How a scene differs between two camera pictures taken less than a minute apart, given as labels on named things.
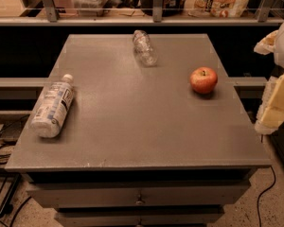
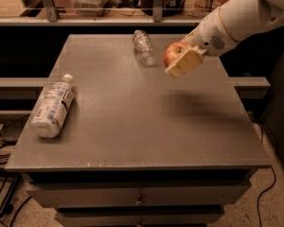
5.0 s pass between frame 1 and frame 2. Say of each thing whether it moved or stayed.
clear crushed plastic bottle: stayed
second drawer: stayed
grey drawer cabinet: stayed
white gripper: moved
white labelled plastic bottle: stayed
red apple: moved
